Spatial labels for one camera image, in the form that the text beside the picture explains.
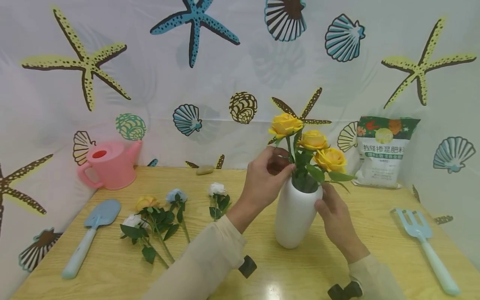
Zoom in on white rose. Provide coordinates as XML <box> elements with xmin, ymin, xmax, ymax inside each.
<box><xmin>120</xmin><ymin>214</ymin><xmax>170</xmax><ymax>269</ymax></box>
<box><xmin>207</xmin><ymin>182</ymin><xmax>232</xmax><ymax>222</ymax></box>

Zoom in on person's right hand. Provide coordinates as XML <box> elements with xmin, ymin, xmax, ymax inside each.
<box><xmin>314</xmin><ymin>183</ymin><xmax>371</xmax><ymax>264</ymax></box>

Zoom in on pink watering can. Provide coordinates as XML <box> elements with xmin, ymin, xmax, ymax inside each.
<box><xmin>77</xmin><ymin>140</ymin><xmax>143</xmax><ymax>191</ymax></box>

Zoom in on light blue rose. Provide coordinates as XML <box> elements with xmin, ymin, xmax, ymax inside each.
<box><xmin>165</xmin><ymin>188</ymin><xmax>191</xmax><ymax>244</ymax></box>

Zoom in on yellow rose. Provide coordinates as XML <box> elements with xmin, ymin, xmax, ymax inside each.
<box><xmin>294</xmin><ymin>130</ymin><xmax>330</xmax><ymax>178</ymax></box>
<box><xmin>135</xmin><ymin>196</ymin><xmax>180</xmax><ymax>264</ymax></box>
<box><xmin>305</xmin><ymin>147</ymin><xmax>356</xmax><ymax>193</ymax></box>
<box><xmin>267</xmin><ymin>113</ymin><xmax>304</xmax><ymax>178</ymax></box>

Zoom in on person's right forearm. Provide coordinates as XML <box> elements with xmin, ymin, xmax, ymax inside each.
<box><xmin>348</xmin><ymin>254</ymin><xmax>408</xmax><ymax>300</ymax></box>

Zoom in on black wrist band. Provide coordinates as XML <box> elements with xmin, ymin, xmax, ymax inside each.
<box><xmin>327</xmin><ymin>281</ymin><xmax>364</xmax><ymax>300</ymax></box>
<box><xmin>238</xmin><ymin>255</ymin><xmax>258</xmax><ymax>279</ymax></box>

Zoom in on white ceramic vase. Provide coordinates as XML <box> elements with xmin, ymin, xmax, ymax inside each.
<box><xmin>274</xmin><ymin>173</ymin><xmax>324</xmax><ymax>250</ymax></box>

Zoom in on light blue garden shovel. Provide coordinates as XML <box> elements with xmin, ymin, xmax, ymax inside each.
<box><xmin>61</xmin><ymin>199</ymin><xmax>122</xmax><ymax>280</ymax></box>

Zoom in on person's left forearm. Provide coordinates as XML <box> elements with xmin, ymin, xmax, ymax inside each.
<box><xmin>142</xmin><ymin>215</ymin><xmax>248</xmax><ymax>300</ymax></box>

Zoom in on light blue garden fork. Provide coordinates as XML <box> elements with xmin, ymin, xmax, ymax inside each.
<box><xmin>390</xmin><ymin>208</ymin><xmax>461</xmax><ymax>297</ymax></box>

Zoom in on person's left hand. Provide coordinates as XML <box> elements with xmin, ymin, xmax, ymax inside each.
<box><xmin>226</xmin><ymin>147</ymin><xmax>297</xmax><ymax>234</ymax></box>

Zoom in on white and green fertilizer bag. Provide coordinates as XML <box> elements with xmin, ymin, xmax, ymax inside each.
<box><xmin>352</xmin><ymin>116</ymin><xmax>421</xmax><ymax>189</ymax></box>

